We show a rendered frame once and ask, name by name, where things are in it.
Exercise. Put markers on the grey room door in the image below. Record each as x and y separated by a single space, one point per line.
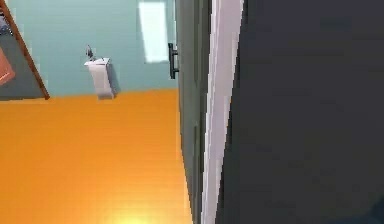
192 100

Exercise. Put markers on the grey sink faucet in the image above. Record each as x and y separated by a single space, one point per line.
89 53

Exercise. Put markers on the brown framed grey cabinet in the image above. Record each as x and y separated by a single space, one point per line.
18 70

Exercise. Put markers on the pink cloth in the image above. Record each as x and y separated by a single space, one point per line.
4 70

